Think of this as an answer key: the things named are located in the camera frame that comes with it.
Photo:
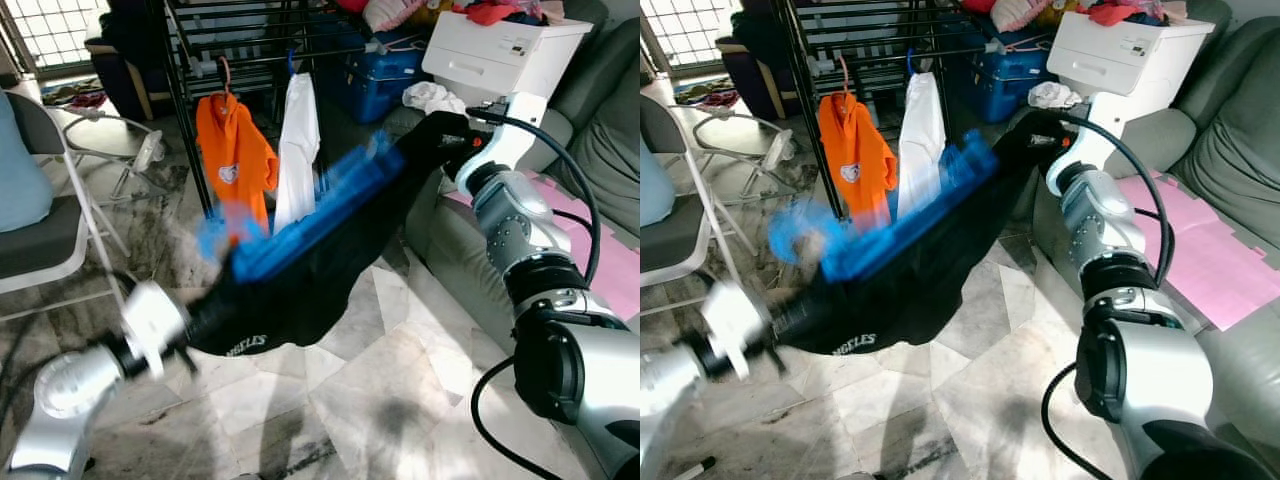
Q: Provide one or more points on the light blue cushion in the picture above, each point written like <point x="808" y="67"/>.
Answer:
<point x="655" y="185"/>
<point x="22" y="170"/>

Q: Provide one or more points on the white printer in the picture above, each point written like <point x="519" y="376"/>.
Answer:
<point x="500" y="60"/>
<point x="1130" y="60"/>

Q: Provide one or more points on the white folding chair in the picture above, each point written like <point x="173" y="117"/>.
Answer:
<point x="40" y="240"/>
<point x="778" y="150"/>
<point x="670" y="235"/>
<point x="150" y="150"/>

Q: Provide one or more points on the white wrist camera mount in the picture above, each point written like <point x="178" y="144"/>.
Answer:
<point x="515" y="130"/>
<point x="735" y="325"/>
<point x="1095" y="135"/>
<point x="152" y="320"/>

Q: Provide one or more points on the black shirt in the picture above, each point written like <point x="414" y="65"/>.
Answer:
<point x="320" y="290"/>
<point x="900" y="295"/>

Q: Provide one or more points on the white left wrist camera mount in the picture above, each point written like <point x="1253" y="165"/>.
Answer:
<point x="735" y="325"/>
<point x="152" y="320"/>

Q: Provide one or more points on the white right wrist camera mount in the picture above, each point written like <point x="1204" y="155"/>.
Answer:
<point x="515" y="130"/>
<point x="1095" y="135"/>

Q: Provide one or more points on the bright window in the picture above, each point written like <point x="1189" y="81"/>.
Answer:
<point x="55" y="30"/>
<point x="685" y="30"/>

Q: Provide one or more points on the white pink pillow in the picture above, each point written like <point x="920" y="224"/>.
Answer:
<point x="1018" y="15"/>
<point x="390" y="15"/>

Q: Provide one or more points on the white shirt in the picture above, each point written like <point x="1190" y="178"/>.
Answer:
<point x="298" y="140"/>
<point x="922" y="140"/>

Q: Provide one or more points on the orange shirt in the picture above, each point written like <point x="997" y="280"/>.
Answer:
<point x="235" y="150"/>
<point x="855" y="150"/>

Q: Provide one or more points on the pink plastic hanger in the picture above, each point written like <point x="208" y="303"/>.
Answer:
<point x="225" y="75"/>
<point x="845" y="75"/>

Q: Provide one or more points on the black drying rack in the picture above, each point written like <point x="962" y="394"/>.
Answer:
<point x="180" y="120"/>
<point x="805" y="120"/>

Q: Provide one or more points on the white crumpled cloth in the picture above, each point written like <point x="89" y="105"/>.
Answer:
<point x="1055" y="95"/>
<point x="430" y="97"/>

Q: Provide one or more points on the red cloth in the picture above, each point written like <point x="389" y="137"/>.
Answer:
<point x="490" y="12"/>
<point x="1115" y="12"/>

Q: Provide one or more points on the dark armchair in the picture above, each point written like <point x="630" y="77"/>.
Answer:
<point x="125" y="70"/>
<point x="755" y="70"/>

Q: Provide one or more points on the grey green sofa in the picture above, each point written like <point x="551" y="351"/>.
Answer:
<point x="1240" y="130"/>
<point x="610" y="150"/>

